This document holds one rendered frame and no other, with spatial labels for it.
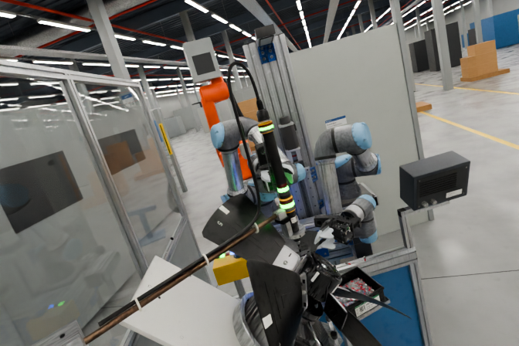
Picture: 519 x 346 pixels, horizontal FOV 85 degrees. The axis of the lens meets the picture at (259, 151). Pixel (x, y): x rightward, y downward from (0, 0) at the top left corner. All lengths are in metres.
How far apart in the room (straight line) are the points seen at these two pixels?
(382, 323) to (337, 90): 1.87
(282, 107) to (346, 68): 1.22
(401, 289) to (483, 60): 11.98
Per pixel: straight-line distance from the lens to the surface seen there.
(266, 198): 1.13
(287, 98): 1.71
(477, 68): 13.18
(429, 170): 1.42
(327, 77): 2.74
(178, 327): 0.83
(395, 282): 1.65
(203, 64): 4.74
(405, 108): 3.06
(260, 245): 0.88
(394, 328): 1.82
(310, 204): 1.82
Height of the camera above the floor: 1.75
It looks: 12 degrees down
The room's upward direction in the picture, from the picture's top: 16 degrees counter-clockwise
